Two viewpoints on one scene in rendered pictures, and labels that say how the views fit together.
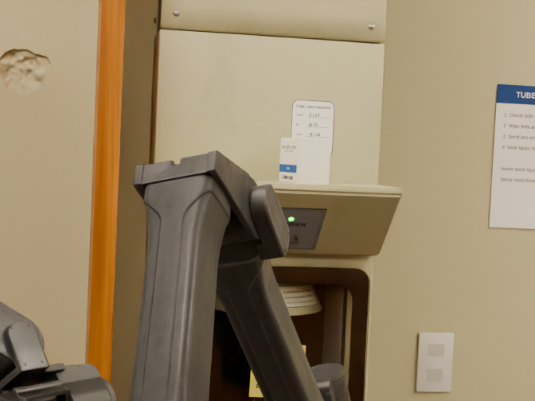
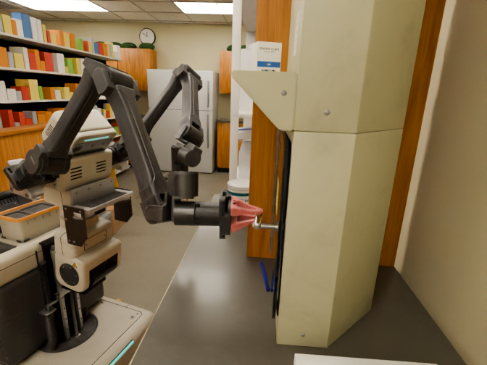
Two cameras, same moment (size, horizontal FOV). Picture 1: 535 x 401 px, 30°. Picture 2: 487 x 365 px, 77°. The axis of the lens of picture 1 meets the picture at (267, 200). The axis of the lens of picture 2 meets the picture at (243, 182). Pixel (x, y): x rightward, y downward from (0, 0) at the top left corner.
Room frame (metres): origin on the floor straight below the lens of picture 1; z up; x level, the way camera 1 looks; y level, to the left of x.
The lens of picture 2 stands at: (1.48, -0.71, 1.47)
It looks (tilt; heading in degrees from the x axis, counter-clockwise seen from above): 16 degrees down; 104
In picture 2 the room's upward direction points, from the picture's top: 2 degrees clockwise
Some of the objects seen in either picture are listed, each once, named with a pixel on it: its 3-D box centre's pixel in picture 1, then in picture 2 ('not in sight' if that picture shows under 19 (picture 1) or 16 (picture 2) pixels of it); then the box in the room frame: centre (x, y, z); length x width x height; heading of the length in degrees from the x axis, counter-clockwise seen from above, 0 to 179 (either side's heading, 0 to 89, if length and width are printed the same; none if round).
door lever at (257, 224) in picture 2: not in sight; (264, 219); (1.37, -0.08, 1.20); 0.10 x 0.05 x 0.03; 100
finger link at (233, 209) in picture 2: not in sight; (242, 215); (1.32, -0.06, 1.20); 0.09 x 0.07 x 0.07; 15
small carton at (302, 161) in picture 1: (304, 161); (265, 59); (1.35, -0.05, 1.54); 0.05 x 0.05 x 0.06; 27
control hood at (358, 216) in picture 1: (274, 219); (263, 99); (1.34, -0.01, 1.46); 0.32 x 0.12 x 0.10; 100
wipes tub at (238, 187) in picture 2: not in sight; (241, 198); (1.16, 0.55, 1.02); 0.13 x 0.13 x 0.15
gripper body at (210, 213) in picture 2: not in sight; (211, 214); (1.25, -0.08, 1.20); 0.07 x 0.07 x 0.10; 15
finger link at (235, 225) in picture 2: not in sight; (242, 212); (1.32, -0.06, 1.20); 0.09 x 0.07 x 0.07; 15
